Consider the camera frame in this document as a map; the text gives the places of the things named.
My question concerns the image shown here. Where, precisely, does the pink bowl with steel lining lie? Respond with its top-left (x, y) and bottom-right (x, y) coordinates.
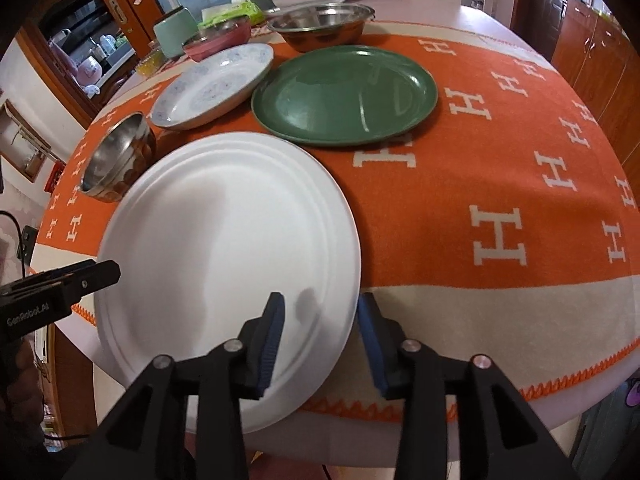
top-left (181, 19), bottom-right (251, 62)

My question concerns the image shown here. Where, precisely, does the green plate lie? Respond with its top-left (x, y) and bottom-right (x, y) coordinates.
top-left (251, 45), bottom-right (439, 148)

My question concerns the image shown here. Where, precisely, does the dark wooden door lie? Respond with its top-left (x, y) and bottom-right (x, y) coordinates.
top-left (520, 0), bottom-right (571, 56)

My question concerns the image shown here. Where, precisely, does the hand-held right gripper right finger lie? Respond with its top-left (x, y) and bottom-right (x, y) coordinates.
top-left (356, 292), bottom-right (581, 480)

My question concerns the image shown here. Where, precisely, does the small steel bowl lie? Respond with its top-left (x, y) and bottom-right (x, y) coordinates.
top-left (80, 111), bottom-right (157, 204)

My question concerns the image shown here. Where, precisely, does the black wall socket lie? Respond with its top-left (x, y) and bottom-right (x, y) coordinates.
top-left (19, 226), bottom-right (39, 261)

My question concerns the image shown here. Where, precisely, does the wooden wall frame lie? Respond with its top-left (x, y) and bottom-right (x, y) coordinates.
top-left (0, 99), bottom-right (52, 183)

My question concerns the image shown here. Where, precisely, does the green wipes packet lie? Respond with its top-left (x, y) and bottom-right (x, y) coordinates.
top-left (197, 1), bottom-right (263, 31)

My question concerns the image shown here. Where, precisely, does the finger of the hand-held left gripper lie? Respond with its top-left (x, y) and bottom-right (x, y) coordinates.
top-left (27, 259), bottom-right (98, 285)
top-left (65, 260), bottom-right (121, 306)

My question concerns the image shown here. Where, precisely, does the yellow box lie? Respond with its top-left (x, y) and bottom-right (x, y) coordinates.
top-left (136, 42), bottom-right (163, 77)

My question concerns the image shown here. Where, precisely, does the mint green container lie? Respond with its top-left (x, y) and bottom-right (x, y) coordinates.
top-left (152, 6), bottom-right (198, 59)

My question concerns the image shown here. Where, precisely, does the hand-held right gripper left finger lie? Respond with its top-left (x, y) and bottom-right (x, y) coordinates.
top-left (62, 291), bottom-right (286, 480)

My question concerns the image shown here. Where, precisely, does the red crate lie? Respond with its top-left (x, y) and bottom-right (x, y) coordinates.
top-left (45, 160), bottom-right (66, 193)

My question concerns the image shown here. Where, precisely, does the white pink kettle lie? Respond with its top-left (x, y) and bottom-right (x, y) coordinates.
top-left (75, 55), bottom-right (108, 97)

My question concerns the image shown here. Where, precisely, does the wooden cabinet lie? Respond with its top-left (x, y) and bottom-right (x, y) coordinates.
top-left (550, 0), bottom-right (640, 161)

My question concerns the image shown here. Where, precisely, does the large steel bowl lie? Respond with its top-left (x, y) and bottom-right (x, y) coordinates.
top-left (265, 3), bottom-right (376, 53)

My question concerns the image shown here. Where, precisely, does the orange patterned blanket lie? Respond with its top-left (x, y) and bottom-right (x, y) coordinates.
top-left (37, 20), bottom-right (640, 423)

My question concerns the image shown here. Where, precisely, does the blue patterned white plate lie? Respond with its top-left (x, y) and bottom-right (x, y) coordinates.
top-left (150, 43), bottom-right (275, 131)

